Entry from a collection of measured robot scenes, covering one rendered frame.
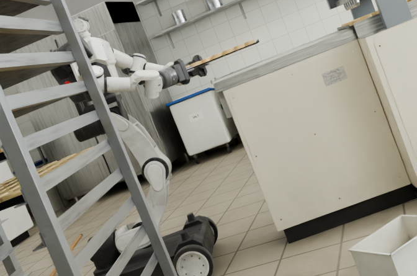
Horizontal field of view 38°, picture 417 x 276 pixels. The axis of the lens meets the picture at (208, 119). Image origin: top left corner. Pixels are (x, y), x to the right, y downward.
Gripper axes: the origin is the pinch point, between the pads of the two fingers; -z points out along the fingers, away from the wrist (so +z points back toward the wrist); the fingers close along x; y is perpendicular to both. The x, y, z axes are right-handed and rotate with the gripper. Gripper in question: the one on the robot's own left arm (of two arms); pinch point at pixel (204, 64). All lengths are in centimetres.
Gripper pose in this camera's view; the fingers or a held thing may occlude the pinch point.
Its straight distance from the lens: 332.9
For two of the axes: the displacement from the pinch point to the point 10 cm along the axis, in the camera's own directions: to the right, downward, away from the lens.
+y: 6.9, -3.4, 6.4
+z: -6.2, 1.8, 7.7
